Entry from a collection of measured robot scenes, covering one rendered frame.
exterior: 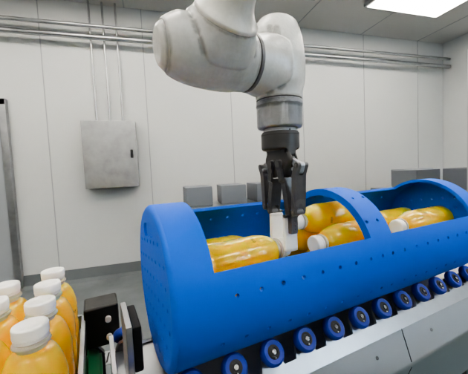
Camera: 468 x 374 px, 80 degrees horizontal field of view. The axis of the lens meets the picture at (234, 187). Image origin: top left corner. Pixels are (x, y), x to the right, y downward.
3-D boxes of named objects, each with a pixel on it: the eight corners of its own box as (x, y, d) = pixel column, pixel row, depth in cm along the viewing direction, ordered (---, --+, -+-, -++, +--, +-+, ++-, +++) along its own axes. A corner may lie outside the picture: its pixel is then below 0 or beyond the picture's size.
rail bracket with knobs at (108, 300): (122, 351, 62) (119, 306, 61) (85, 362, 59) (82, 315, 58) (118, 329, 71) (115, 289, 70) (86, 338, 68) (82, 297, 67)
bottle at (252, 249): (181, 273, 52) (264, 251, 60) (195, 302, 46) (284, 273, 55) (182, 243, 49) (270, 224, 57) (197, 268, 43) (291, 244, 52)
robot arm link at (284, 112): (283, 107, 61) (284, 135, 61) (247, 105, 57) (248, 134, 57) (313, 97, 53) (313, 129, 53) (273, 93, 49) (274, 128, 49)
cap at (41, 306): (37, 309, 43) (36, 297, 43) (62, 308, 43) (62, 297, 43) (18, 323, 39) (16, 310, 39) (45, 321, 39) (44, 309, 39)
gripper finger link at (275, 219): (271, 214, 57) (269, 213, 58) (272, 247, 58) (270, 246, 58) (283, 212, 59) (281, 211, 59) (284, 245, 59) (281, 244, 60)
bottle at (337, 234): (362, 217, 73) (307, 226, 64) (388, 217, 66) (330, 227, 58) (365, 244, 72) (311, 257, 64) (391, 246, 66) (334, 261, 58)
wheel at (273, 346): (279, 334, 51) (275, 336, 52) (258, 341, 49) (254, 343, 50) (290, 361, 49) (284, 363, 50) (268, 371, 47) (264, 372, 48)
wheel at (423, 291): (423, 280, 71) (417, 282, 73) (413, 283, 69) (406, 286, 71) (435, 297, 69) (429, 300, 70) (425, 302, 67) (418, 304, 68)
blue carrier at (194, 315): (496, 275, 76) (479, 171, 77) (182, 418, 36) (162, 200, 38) (395, 261, 101) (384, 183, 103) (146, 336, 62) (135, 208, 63)
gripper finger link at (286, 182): (290, 160, 56) (294, 159, 55) (299, 216, 55) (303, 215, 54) (273, 161, 54) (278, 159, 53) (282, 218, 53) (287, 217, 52)
